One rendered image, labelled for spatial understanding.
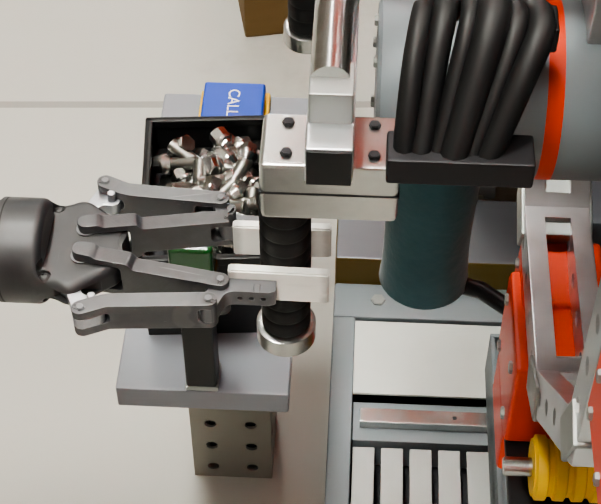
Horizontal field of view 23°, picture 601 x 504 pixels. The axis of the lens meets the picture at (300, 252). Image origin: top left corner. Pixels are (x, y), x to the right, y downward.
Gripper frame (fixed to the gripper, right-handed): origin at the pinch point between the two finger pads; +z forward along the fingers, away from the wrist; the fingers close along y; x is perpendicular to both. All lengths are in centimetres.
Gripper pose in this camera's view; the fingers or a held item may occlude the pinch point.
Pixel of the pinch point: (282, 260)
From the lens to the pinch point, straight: 102.4
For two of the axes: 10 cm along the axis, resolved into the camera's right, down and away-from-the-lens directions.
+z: 10.0, 0.4, -0.4
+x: 0.0, -6.6, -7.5
